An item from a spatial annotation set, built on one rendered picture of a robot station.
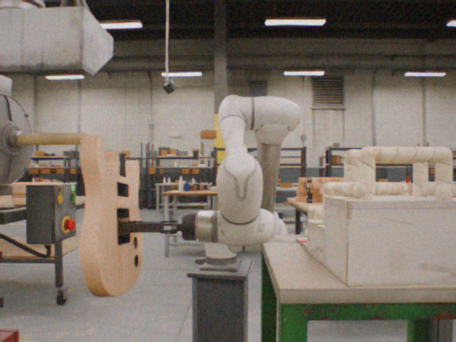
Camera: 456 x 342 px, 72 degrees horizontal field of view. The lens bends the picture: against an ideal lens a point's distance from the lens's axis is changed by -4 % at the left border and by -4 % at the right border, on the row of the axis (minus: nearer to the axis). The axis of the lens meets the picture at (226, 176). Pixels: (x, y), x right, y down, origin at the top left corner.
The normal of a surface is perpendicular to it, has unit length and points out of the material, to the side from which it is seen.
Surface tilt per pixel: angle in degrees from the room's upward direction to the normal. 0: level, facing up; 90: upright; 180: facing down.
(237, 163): 52
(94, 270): 103
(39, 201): 90
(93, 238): 74
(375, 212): 90
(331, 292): 89
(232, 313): 90
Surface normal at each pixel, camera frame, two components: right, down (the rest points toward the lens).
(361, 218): 0.01, 0.00
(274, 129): 0.04, 0.56
